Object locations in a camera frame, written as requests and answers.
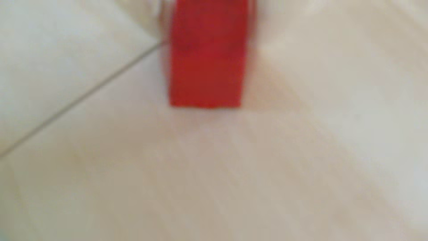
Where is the white moving gripper finger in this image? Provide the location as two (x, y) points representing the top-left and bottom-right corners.
(249, 0), (315, 48)

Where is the white fixed gripper finger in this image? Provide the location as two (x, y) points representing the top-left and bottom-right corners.
(117, 0), (172, 44)

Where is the red rectangular block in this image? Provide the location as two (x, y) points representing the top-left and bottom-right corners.
(167, 0), (257, 110)

